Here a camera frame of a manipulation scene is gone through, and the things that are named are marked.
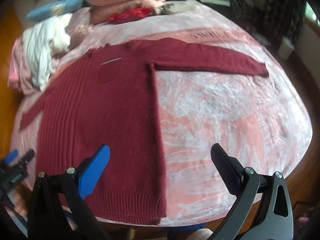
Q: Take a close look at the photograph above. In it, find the floral patterned cushion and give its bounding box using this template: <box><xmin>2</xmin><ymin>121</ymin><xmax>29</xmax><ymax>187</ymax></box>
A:
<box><xmin>65</xmin><ymin>7</ymin><xmax>93</xmax><ymax>44</ymax></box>

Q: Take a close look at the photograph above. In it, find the blue pillow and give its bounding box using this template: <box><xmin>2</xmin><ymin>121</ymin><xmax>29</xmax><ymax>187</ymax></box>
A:
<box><xmin>26</xmin><ymin>0</ymin><xmax>85</xmax><ymax>22</ymax></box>

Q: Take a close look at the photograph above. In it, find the dark red knit sweater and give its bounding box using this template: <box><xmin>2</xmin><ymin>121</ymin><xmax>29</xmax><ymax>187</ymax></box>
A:
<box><xmin>20</xmin><ymin>38</ymin><xmax>268</xmax><ymax>225</ymax></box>

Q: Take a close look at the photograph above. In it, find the red shiny cloth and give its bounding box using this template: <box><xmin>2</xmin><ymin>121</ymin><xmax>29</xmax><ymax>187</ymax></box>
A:
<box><xmin>108</xmin><ymin>8</ymin><xmax>152</xmax><ymax>24</ymax></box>

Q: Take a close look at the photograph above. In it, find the white ribbed garment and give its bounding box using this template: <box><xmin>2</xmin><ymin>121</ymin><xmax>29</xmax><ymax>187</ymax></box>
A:
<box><xmin>22</xmin><ymin>13</ymin><xmax>73</xmax><ymax>90</ymax></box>

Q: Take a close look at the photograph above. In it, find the person's left hand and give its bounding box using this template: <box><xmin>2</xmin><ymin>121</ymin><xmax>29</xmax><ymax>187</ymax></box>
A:
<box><xmin>13</xmin><ymin>191</ymin><xmax>28</xmax><ymax>217</ymax></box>

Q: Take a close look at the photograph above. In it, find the pale pink garment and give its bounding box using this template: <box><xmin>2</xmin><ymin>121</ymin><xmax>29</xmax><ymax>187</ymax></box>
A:
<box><xmin>8</xmin><ymin>37</ymin><xmax>39</xmax><ymax>95</ymax></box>

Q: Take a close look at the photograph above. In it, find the beige cloth item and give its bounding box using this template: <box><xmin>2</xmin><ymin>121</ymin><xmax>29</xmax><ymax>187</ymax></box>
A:
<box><xmin>154</xmin><ymin>1</ymin><xmax>196</xmax><ymax>15</ymax></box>

